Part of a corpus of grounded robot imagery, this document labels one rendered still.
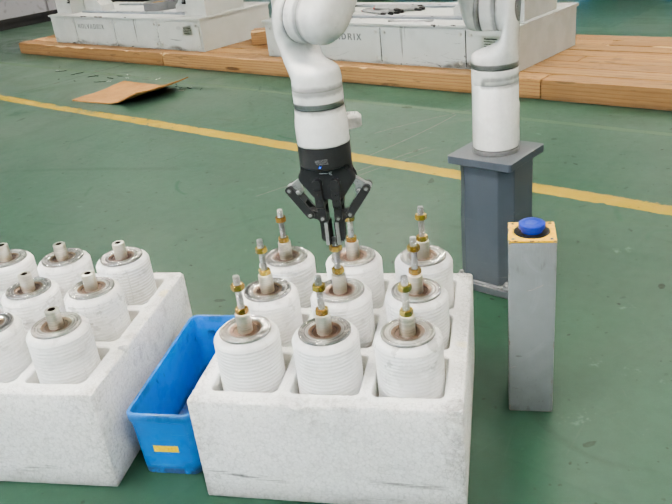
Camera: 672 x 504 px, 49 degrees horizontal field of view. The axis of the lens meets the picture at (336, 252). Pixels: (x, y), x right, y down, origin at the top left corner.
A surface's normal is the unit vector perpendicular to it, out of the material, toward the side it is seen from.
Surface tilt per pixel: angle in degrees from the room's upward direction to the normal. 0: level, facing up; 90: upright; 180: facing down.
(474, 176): 90
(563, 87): 90
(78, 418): 90
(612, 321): 0
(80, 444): 90
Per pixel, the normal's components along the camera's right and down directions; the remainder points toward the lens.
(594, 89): -0.64, 0.39
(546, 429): -0.11, -0.90
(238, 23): 0.76, 0.21
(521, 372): -0.19, 0.44
